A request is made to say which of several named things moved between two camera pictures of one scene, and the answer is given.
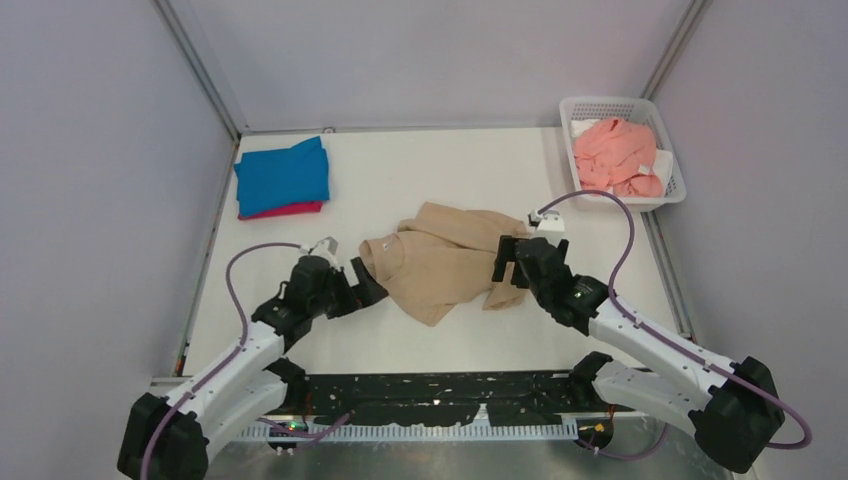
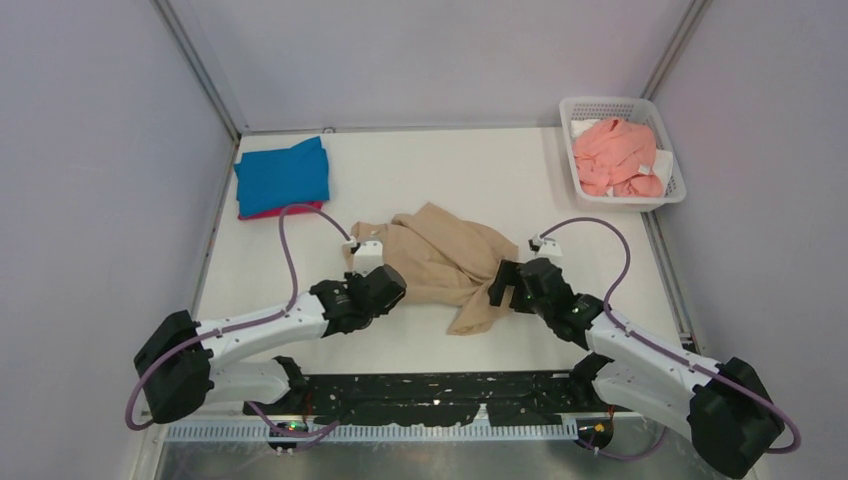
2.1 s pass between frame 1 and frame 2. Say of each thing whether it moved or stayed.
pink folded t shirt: stayed
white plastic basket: stayed
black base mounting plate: stayed
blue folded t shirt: stayed
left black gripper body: moved
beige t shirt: moved
